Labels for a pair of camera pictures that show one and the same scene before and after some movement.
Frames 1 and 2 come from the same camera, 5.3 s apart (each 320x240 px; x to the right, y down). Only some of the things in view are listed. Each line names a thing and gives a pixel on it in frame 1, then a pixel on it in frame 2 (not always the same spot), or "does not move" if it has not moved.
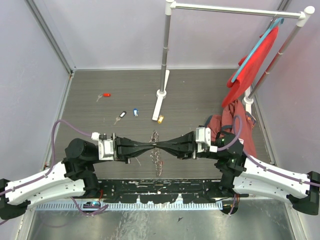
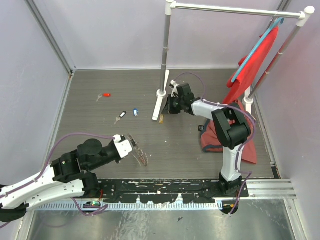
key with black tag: x=122 y=114 does not move
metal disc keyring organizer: x=154 y=155 → x=141 y=155
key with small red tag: x=104 y=95 does not move
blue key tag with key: x=135 y=112 does not move
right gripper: x=182 y=152 → x=168 y=107
